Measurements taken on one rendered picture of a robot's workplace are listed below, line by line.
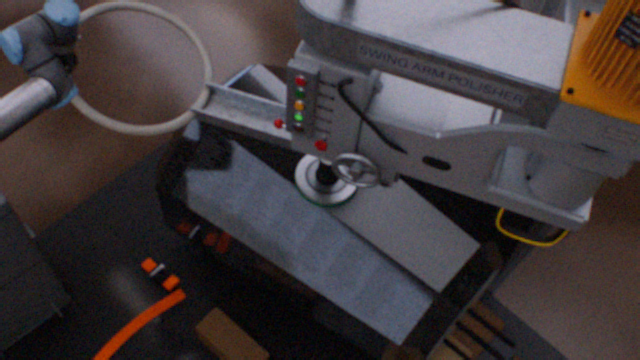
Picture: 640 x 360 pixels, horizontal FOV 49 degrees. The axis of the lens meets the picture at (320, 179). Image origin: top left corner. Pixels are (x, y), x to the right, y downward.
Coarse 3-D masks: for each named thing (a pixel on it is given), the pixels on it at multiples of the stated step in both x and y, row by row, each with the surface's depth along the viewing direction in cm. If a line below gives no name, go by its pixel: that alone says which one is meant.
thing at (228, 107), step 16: (224, 96) 228; (240, 96) 225; (256, 96) 223; (208, 112) 219; (224, 112) 225; (240, 112) 225; (256, 112) 225; (272, 112) 225; (240, 128) 219; (256, 128) 216; (272, 128) 222; (288, 144) 217
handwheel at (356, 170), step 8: (336, 160) 196; (344, 160) 196; (360, 160) 191; (368, 160) 191; (336, 168) 200; (352, 168) 196; (360, 168) 196; (368, 168) 195; (376, 168) 193; (344, 176) 202; (352, 176) 198; (360, 176) 197; (376, 176) 195; (352, 184) 203; (360, 184) 202; (368, 184) 200; (376, 184) 198
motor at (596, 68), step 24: (624, 0) 135; (576, 24) 162; (600, 24) 146; (624, 24) 133; (576, 48) 157; (600, 48) 147; (624, 48) 139; (576, 72) 153; (600, 72) 148; (624, 72) 145; (576, 96) 149; (600, 96) 150; (624, 96) 146
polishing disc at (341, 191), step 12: (300, 168) 236; (312, 168) 236; (348, 168) 237; (300, 180) 233; (312, 180) 234; (312, 192) 231; (324, 192) 232; (336, 192) 232; (348, 192) 232; (324, 204) 230
